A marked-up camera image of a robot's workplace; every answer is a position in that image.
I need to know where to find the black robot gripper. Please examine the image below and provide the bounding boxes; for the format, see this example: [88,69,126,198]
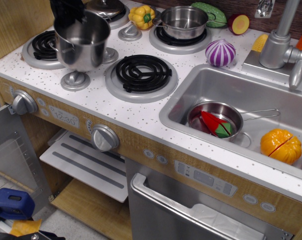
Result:
[50,0,85,27]

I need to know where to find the tall steel stock pot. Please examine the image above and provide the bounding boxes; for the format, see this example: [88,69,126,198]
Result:
[51,10,111,72]

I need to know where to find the front left stove burner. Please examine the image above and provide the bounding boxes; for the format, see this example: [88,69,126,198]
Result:
[22,30,64,70]

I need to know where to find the stove burner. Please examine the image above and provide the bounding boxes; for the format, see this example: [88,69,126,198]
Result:
[22,30,64,70]
[105,54,178,104]
[149,26,212,55]
[99,5,129,30]

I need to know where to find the steel pot lid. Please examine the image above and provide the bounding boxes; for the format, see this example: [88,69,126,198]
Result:
[85,0,125,18]

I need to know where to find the back left stove burner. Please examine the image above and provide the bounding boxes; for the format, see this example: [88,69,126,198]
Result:
[99,5,129,30]

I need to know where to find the front right stove burner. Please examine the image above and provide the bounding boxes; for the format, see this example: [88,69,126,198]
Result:
[105,54,178,104]

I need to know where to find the back right stove burner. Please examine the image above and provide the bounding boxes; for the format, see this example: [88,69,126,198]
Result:
[149,26,212,55]

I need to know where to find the small steel pot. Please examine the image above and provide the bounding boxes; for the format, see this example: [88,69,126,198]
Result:
[152,6,216,40]

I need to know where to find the middle stovetop silver knob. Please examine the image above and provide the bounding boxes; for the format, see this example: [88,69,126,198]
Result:
[102,47,119,64]

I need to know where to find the stovetop silver knob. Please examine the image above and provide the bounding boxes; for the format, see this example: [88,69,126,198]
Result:
[102,47,119,64]
[118,24,142,42]
[60,71,90,92]

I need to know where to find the front stovetop silver knob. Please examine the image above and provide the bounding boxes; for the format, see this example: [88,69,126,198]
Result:
[60,71,90,92]

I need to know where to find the back stovetop silver knob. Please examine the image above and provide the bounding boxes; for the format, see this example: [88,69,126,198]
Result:
[118,24,142,42]

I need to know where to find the yellow toy bell pepper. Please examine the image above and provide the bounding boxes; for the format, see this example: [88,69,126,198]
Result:
[128,5,155,30]

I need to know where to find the left oven dial knob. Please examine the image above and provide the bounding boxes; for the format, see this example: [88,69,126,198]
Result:
[12,89,38,115]

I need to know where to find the oven dial knob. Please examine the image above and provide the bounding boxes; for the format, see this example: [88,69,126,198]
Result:
[12,89,38,115]
[91,124,120,152]

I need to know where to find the oven clock display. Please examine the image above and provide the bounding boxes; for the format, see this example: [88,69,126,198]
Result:
[48,105,80,128]

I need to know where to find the right oven dial knob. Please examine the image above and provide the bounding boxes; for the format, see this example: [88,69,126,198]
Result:
[91,124,120,152]

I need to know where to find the white oven rack shelf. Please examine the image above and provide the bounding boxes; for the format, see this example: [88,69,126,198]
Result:
[40,131,128,203]

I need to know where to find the silver sink basin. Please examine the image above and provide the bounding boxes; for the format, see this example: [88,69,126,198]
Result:
[159,64,302,179]

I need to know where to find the open oven door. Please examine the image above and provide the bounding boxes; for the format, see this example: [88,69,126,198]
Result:
[0,105,51,216]

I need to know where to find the green toy cucumber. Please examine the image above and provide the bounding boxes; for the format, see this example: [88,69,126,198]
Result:
[191,2,227,28]

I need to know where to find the purple toy onion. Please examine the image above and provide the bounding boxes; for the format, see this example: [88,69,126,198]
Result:
[205,39,236,67]

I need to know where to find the red toy fruit half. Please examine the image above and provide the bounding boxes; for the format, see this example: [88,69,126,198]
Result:
[228,14,250,35]

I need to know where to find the blue clamp tool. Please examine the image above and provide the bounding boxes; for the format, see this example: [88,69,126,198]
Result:
[0,188,35,220]

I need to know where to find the red toy chili pepper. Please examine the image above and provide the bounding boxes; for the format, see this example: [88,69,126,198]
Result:
[201,111,232,138]

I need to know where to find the yellow toy corn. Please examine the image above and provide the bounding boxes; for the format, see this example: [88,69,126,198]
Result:
[252,34,268,53]

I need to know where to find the silver dishwasher door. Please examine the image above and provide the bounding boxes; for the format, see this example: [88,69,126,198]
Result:
[125,159,294,240]

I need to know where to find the yellow cloth scrap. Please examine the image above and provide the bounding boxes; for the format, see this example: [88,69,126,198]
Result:
[9,219,42,237]

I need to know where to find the silver toy faucet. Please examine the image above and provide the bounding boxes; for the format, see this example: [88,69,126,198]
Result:
[241,0,302,90]

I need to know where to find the orange toy pumpkin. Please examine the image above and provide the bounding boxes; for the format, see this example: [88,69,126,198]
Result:
[260,128,302,165]

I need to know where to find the steel saucepan with handle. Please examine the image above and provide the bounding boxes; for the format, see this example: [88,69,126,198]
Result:
[187,101,281,142]

